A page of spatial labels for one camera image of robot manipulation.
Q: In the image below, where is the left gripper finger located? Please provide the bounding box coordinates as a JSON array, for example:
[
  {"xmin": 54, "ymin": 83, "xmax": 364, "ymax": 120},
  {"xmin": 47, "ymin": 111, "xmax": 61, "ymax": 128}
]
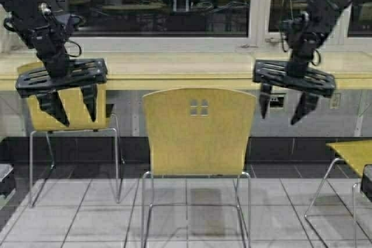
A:
[
  {"xmin": 80, "ymin": 84, "xmax": 98, "ymax": 122},
  {"xmin": 36, "ymin": 91, "xmax": 70, "ymax": 127}
]

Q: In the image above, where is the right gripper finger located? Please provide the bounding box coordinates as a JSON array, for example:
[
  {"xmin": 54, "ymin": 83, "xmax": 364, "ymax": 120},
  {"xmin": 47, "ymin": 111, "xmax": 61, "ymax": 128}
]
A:
[
  {"xmin": 259, "ymin": 83, "xmax": 273, "ymax": 119},
  {"xmin": 291, "ymin": 92, "xmax": 319, "ymax": 125}
]

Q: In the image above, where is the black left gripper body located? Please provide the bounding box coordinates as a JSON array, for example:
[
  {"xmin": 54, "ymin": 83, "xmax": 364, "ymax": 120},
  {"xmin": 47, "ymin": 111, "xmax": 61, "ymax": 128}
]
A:
[{"xmin": 15, "ymin": 45, "xmax": 108, "ymax": 98}]

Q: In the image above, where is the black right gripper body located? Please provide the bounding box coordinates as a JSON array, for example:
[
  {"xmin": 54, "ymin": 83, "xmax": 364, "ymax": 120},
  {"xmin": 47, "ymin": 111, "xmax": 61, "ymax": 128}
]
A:
[{"xmin": 252, "ymin": 49, "xmax": 336, "ymax": 98}]

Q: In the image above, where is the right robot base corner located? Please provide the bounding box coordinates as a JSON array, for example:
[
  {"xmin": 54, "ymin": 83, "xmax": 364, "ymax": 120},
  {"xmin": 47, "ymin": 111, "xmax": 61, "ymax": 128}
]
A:
[{"xmin": 360, "ymin": 164, "xmax": 372, "ymax": 201}]

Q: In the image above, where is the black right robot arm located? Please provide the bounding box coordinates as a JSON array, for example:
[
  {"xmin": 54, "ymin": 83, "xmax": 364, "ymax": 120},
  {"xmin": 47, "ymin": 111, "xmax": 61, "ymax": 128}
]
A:
[{"xmin": 252, "ymin": 0, "xmax": 353, "ymax": 125}]

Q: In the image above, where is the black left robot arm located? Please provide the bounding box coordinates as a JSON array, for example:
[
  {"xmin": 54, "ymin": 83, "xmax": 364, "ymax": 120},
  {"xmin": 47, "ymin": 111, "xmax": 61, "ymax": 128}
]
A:
[{"xmin": 1, "ymin": 0, "xmax": 108, "ymax": 126}]

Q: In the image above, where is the long wooden counter table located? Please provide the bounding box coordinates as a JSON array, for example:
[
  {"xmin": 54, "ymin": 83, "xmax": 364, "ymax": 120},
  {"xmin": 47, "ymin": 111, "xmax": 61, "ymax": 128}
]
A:
[{"xmin": 0, "ymin": 52, "xmax": 372, "ymax": 92}]

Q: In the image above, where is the wall power outlet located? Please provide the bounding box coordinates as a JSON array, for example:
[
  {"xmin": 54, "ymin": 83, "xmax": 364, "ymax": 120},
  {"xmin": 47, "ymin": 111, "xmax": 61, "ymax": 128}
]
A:
[{"xmin": 269, "ymin": 93, "xmax": 286, "ymax": 111}]

